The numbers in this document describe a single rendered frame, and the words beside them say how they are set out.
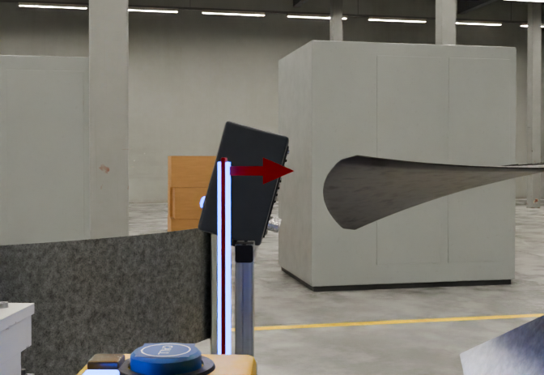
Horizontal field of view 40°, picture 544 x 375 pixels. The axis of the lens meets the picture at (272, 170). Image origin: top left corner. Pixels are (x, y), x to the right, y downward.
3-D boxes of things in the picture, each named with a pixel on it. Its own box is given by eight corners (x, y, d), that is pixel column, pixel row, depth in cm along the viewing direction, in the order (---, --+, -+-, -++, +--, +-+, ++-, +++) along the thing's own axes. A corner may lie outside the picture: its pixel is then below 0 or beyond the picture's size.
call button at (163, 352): (197, 388, 40) (197, 356, 40) (123, 387, 40) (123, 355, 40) (205, 367, 44) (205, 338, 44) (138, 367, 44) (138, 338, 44)
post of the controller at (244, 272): (253, 367, 119) (253, 243, 119) (235, 367, 119) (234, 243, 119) (254, 361, 122) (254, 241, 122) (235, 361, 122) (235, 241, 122)
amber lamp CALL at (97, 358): (118, 372, 42) (118, 361, 42) (86, 372, 42) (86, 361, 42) (125, 363, 43) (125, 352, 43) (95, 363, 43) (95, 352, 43)
